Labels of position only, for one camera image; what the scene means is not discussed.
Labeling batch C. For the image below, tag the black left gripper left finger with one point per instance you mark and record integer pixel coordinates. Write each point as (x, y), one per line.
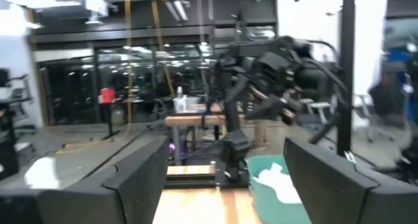
(98, 198)

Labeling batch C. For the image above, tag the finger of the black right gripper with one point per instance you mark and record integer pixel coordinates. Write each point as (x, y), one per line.
(272, 108)
(236, 88)

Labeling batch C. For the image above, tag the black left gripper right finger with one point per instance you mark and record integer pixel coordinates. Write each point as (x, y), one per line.
(343, 198)

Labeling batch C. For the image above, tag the white cloth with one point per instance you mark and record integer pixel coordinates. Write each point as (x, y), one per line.
(281, 185)

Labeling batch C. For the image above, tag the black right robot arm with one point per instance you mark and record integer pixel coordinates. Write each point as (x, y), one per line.
(233, 149)

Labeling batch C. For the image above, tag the clear plastic containers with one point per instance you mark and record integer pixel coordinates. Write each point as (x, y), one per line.
(186, 104)

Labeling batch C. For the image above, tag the wooden table with grey legs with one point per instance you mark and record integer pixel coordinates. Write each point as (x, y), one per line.
(186, 120)

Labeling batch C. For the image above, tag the teal plastic tub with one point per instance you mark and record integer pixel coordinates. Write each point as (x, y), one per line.
(271, 207)

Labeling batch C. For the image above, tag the red box on stand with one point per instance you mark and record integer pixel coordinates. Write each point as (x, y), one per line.
(107, 96)

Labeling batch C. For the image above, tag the black office chair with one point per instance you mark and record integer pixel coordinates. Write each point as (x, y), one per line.
(382, 100)

